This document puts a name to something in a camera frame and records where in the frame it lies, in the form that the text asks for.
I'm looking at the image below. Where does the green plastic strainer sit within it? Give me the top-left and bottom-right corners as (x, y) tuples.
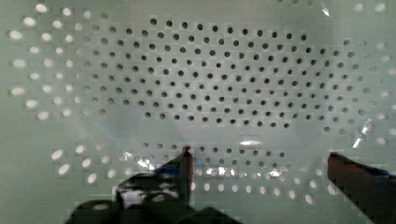
(1, 0), (395, 224)

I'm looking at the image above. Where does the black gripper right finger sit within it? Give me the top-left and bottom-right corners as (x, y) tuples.
(327, 152), (396, 224)

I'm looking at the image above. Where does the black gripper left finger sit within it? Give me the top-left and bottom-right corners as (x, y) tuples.
(115, 146), (193, 205)

